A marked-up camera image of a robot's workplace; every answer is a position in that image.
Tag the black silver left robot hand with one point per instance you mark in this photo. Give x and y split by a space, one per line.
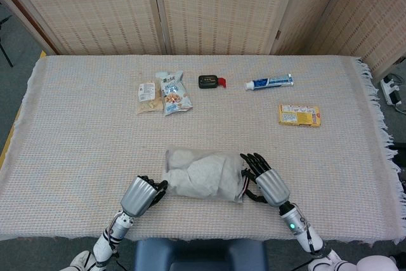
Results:
138 196

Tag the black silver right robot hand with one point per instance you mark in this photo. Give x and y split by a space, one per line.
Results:
272 187

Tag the clear zip bag with cloth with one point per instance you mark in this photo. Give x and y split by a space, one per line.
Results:
203 177

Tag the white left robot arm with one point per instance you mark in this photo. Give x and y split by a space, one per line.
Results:
112 236

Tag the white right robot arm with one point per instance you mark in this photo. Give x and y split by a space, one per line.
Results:
298 225

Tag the small beige snack packet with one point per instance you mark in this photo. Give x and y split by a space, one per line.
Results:
146 98

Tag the blue white snack bag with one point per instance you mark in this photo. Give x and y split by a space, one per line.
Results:
174 93

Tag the woven fringed tablecloth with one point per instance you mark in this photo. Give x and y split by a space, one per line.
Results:
95 144

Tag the yellow biscuit box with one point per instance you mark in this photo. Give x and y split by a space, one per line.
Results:
299 115

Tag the blue white toothpaste tube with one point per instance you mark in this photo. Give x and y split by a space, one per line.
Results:
269 82

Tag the black box with red tab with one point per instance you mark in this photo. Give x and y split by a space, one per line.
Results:
209 81

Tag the white power strip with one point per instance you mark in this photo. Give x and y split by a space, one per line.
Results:
391 91

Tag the woven folding screen panel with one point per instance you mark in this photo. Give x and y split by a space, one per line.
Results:
89 7
377 14
222 7
304 10

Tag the black chair leg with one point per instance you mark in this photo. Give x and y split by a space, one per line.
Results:
5 52

